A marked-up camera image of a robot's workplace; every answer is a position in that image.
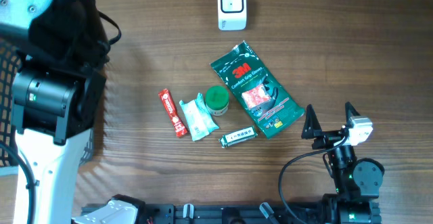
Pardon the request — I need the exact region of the small orange white packet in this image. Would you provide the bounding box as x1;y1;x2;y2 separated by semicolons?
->
242;84;271;110

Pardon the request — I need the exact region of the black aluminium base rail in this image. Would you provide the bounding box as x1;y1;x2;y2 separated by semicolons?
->
81;202;382;224

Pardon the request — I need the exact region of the white barcode scanner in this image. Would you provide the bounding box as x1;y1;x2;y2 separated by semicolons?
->
217;0;248;31

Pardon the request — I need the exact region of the black left camera cable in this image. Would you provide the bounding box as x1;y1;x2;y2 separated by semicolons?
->
0;10;122;224

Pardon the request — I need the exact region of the grey plastic basket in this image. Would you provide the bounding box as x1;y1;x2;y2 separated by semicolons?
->
1;38;94;177

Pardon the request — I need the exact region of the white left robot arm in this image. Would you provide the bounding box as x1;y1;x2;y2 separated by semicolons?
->
1;0;116;223

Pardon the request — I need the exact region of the dark green snack bar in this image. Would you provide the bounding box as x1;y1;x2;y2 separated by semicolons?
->
219;126;258;148

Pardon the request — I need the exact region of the green lid jar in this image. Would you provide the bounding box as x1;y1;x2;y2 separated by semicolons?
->
204;86;229;116

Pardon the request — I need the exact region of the black right camera cable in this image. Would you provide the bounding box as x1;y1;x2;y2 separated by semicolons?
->
278;137;349;224

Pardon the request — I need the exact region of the red Nescafe sachet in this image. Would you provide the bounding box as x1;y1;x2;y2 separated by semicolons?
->
158;89;188;138

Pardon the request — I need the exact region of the green 3M gloves packet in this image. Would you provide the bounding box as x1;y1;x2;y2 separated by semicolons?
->
210;41;304;139

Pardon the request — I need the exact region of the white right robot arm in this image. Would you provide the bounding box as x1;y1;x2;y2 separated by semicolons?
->
301;102;385;224

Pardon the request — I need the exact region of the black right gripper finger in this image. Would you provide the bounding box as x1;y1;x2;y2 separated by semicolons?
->
301;104;323;139
345;102;361;125

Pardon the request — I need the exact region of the black camera cable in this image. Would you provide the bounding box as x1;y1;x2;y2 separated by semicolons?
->
278;137;349;224
0;10;122;224

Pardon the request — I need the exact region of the mint wet wipes packet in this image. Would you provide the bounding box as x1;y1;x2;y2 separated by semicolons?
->
179;93;219;141

